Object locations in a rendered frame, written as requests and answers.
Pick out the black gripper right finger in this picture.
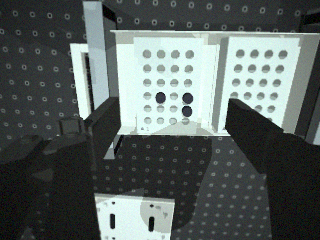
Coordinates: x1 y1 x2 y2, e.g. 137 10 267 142
225 98 320 240

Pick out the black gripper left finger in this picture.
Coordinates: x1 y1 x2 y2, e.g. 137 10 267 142
0 97 121 240

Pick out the white block with round holes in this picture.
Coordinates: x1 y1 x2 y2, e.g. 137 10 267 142
134 37 204 134
211 37 300 133

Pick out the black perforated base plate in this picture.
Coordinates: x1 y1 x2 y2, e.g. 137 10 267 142
0 0 320 240

